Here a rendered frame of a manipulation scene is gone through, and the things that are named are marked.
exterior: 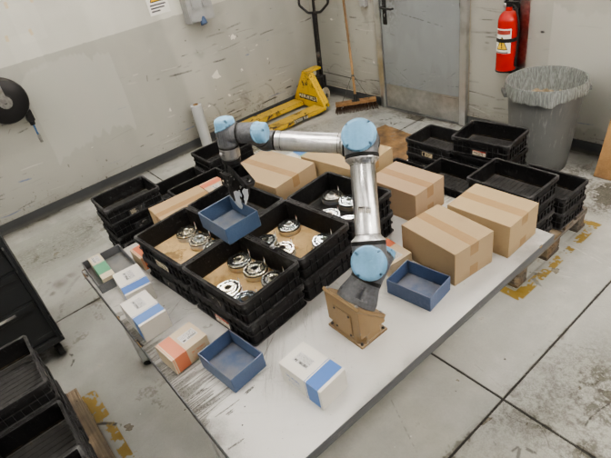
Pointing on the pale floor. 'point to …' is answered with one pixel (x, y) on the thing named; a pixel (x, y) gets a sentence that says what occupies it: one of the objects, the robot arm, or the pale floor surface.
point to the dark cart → (24, 307)
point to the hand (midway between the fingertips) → (243, 205)
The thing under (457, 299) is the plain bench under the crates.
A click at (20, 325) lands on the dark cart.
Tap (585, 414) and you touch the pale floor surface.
